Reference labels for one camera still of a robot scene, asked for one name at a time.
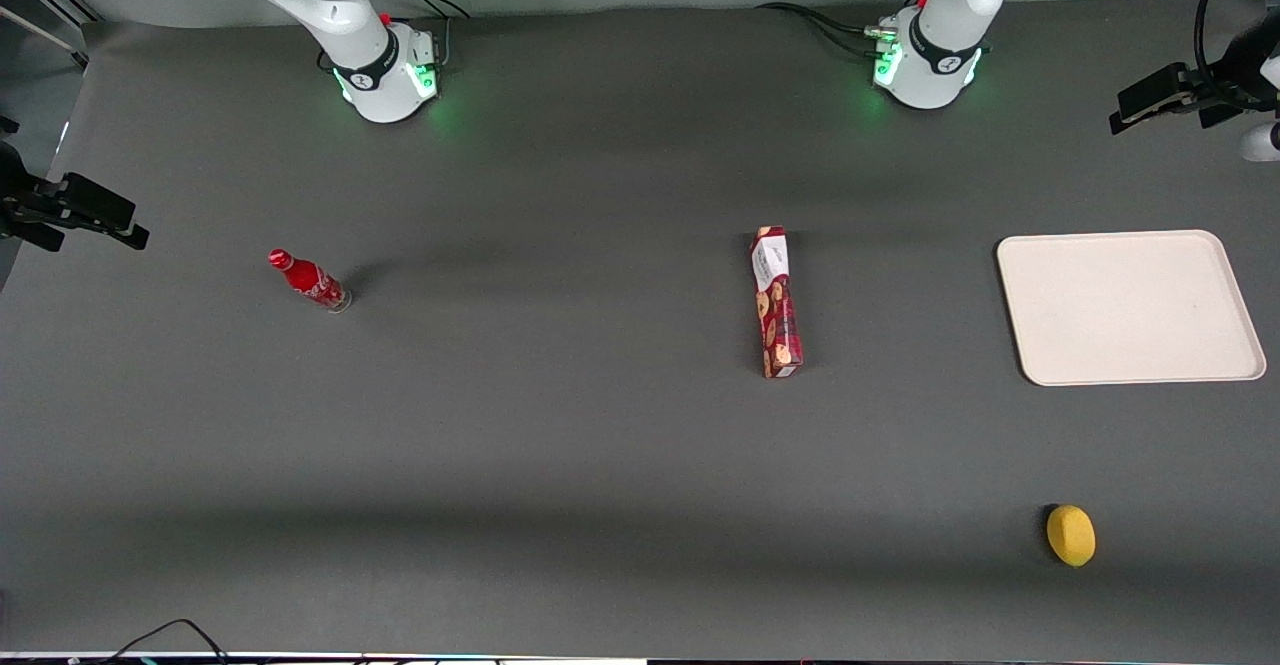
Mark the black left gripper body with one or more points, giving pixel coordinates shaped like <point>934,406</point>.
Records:
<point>1243,77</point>

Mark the dark grey table mat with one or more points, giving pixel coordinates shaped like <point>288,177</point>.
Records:
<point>600,425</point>

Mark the cream plastic tray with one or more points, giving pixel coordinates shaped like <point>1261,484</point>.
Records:
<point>1125,307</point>

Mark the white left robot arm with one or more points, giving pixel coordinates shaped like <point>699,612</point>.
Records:
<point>950,15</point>

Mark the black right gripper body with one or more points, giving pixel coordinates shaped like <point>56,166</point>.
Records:
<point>12,195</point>

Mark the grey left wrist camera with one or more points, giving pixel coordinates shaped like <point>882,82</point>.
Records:
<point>1262,141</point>

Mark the red soda bottle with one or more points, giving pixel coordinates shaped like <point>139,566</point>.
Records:
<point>308,280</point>

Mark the red cookie box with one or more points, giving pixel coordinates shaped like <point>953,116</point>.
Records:
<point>776,305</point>

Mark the yellow lemon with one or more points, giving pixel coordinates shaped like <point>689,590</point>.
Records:
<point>1070,535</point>

